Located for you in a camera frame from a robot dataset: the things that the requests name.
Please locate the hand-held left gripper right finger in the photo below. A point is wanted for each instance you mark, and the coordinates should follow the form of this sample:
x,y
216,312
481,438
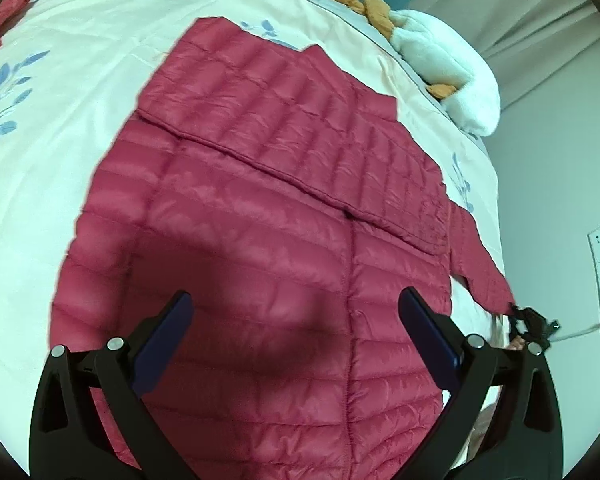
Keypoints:
x,y
427,340

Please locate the red quilted down jacket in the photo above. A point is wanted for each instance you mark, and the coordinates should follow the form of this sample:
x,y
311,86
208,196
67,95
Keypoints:
x,y
280,185

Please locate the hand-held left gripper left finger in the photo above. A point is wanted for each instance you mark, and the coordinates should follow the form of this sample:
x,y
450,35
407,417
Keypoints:
x,y
162,345

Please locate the pale printed bed cover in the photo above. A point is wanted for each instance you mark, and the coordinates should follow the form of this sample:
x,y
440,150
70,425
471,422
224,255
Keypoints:
x,y
80,110

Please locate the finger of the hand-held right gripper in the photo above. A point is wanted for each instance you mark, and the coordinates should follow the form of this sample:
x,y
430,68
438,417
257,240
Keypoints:
x,y
520,316

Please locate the white plush goose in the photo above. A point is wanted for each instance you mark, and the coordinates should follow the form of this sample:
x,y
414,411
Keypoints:
x,y
445,60

